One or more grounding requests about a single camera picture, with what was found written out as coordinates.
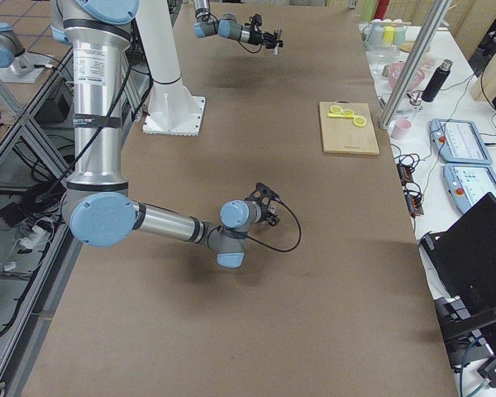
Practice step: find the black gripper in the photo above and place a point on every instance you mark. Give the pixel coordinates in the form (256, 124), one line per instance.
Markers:
(261, 38)
(268, 217)

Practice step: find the pink cup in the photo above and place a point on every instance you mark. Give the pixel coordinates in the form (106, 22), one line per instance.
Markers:
(401, 128)

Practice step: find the lemon slice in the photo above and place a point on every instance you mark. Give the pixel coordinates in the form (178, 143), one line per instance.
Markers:
(336, 109)
(359, 121)
(347, 112)

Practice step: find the aluminium frame post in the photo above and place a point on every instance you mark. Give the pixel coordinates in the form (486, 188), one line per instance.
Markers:
(423, 40)

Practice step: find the wooden cutting board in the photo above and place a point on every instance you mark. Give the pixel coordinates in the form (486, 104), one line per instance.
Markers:
(341, 136)

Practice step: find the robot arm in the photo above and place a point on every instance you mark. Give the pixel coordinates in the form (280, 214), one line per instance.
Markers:
(96, 205)
(227, 26)

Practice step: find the lemon slice bottom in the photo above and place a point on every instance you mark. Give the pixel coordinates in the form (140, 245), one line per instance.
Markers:
(336, 109)

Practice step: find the lower teach pendant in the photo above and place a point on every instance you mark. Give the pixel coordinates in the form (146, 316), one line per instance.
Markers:
(468, 183)

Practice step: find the lemon slice top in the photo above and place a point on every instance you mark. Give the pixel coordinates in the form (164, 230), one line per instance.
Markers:
(359, 121)

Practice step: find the lemon slice middle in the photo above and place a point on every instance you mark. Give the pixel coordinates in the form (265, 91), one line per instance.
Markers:
(347, 112)

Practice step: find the black monitor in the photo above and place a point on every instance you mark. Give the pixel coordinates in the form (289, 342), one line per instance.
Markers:
(464, 257)

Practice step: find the upper teach pendant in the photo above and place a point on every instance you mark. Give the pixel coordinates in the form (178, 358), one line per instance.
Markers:
(459, 141)

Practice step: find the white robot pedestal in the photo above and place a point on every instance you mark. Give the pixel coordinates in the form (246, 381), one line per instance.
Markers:
(172, 109)

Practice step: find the teach pendant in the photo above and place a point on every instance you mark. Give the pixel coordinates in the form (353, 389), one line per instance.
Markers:
(468, 183)
(459, 141)

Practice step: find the black water bottle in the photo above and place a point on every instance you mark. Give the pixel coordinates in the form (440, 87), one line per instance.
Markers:
(437, 80)

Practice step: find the yellow plastic knife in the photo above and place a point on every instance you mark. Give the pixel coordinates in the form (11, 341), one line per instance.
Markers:
(340, 115)

